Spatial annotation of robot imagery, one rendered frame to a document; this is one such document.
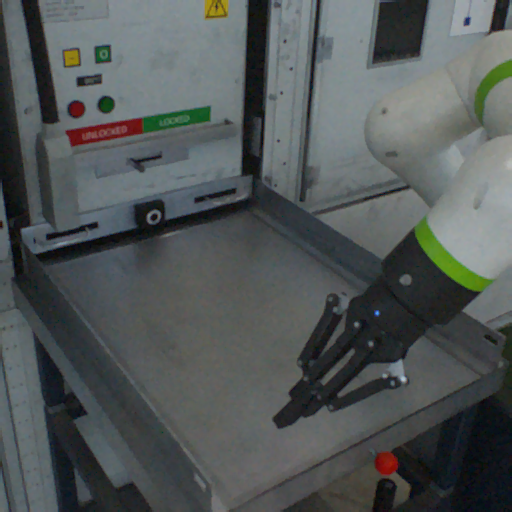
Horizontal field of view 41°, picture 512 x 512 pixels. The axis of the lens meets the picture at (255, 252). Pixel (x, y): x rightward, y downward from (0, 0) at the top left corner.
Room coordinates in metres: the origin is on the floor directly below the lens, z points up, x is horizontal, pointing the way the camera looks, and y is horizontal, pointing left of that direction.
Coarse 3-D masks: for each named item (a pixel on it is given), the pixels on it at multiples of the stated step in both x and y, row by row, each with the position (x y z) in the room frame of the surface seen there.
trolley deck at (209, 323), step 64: (128, 256) 1.21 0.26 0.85; (192, 256) 1.22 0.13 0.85; (256, 256) 1.23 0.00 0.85; (128, 320) 0.99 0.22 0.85; (192, 320) 1.00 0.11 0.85; (256, 320) 1.01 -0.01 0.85; (192, 384) 0.83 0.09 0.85; (256, 384) 0.84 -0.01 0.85; (448, 384) 0.86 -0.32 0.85; (128, 448) 0.69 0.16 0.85; (192, 448) 0.70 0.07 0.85; (256, 448) 0.70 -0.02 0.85; (320, 448) 0.71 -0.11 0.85; (384, 448) 0.76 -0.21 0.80
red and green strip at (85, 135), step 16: (176, 112) 1.37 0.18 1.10; (192, 112) 1.39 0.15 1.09; (208, 112) 1.41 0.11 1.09; (80, 128) 1.25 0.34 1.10; (96, 128) 1.26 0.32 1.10; (112, 128) 1.28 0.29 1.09; (128, 128) 1.30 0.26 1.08; (144, 128) 1.32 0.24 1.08; (160, 128) 1.34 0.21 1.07; (80, 144) 1.24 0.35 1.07
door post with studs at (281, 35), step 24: (288, 0) 1.47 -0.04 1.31; (288, 24) 1.48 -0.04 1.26; (288, 48) 1.48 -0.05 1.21; (264, 72) 1.50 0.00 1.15; (288, 72) 1.48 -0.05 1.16; (264, 96) 1.50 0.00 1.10; (288, 96) 1.48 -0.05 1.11; (288, 120) 1.49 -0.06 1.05; (264, 144) 1.46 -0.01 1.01; (288, 144) 1.49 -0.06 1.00; (264, 168) 1.46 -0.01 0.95
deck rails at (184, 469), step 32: (288, 224) 1.36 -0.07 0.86; (320, 224) 1.28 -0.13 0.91; (32, 256) 1.08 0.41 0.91; (320, 256) 1.24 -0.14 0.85; (352, 256) 1.19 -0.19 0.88; (64, 320) 0.96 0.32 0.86; (96, 352) 0.85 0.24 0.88; (448, 352) 0.94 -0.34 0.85; (480, 352) 0.93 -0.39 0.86; (128, 384) 0.76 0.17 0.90; (128, 416) 0.75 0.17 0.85; (160, 416) 0.75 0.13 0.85; (160, 448) 0.68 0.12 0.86; (192, 480) 0.61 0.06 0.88
